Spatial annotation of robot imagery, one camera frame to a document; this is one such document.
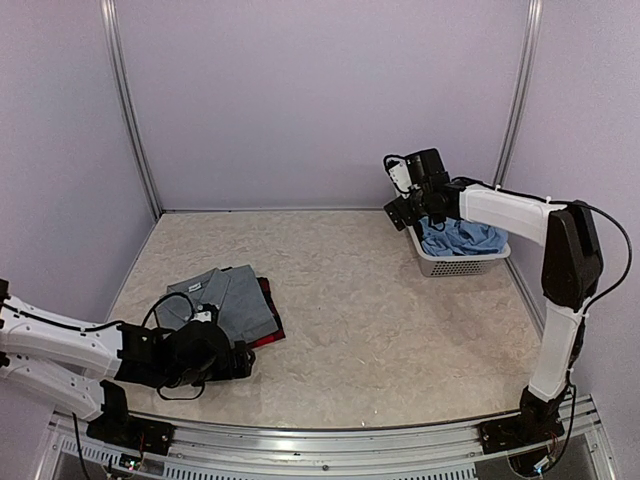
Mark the grey button shirt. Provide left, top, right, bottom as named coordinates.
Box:
left=156, top=265, right=257, bottom=342

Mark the right aluminium frame post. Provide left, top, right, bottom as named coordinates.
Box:
left=492, top=0, right=544, bottom=186

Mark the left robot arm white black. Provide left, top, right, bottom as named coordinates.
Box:
left=1, top=281, right=255, bottom=445

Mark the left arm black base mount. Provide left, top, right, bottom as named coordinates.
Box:
left=86, top=416, right=175, bottom=456

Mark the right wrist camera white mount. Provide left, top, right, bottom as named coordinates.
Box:
left=383, top=154, right=412, bottom=195

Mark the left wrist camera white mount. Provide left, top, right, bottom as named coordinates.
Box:
left=192, top=308, right=219, bottom=324

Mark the front aluminium rail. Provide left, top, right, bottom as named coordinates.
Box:
left=47, top=394, right=609, bottom=480

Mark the red black plaid shirt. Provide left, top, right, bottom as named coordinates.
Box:
left=244, top=277, right=286, bottom=348

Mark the aluminium frame post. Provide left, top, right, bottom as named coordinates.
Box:
left=492, top=0, right=544, bottom=186
left=100, top=0, right=164, bottom=221

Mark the white plastic laundry basket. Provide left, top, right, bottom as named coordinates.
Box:
left=404, top=221, right=511, bottom=277

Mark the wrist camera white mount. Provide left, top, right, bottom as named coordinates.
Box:
left=383, top=154, right=412, bottom=195
left=192, top=308, right=219, bottom=324

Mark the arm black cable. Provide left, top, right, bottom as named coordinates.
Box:
left=142, top=292, right=206, bottom=401
left=564, top=199, right=634, bottom=311

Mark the left aluminium frame post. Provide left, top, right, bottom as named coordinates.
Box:
left=100, top=0, right=164, bottom=221

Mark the light blue long sleeve shirt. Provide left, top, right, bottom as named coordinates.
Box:
left=419, top=216, right=508, bottom=257

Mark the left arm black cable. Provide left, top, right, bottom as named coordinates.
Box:
left=142, top=292, right=206, bottom=401

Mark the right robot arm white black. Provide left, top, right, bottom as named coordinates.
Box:
left=383, top=149, right=604, bottom=444

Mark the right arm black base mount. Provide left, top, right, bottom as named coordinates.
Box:
left=478, top=415, right=565, bottom=455

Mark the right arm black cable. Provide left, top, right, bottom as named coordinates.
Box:
left=564, top=199, right=634, bottom=311

